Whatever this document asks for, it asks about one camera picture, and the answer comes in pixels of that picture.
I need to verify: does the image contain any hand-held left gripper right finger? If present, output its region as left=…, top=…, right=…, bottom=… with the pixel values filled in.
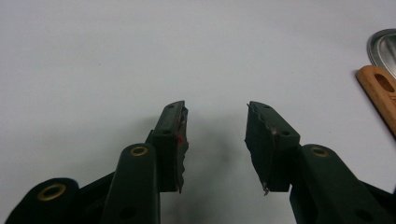
left=244, top=100, right=302, bottom=197

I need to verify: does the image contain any white table mat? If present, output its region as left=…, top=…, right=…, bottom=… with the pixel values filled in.
left=0, top=0, right=396, bottom=224

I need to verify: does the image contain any steel utensil stand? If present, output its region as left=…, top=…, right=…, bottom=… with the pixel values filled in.
left=366, top=28, right=396, bottom=79

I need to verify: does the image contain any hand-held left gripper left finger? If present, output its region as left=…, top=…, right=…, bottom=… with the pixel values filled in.
left=146, top=100, right=190, bottom=194

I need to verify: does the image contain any wooden rice spatula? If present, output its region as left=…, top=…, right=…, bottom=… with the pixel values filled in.
left=356, top=64, right=396, bottom=138

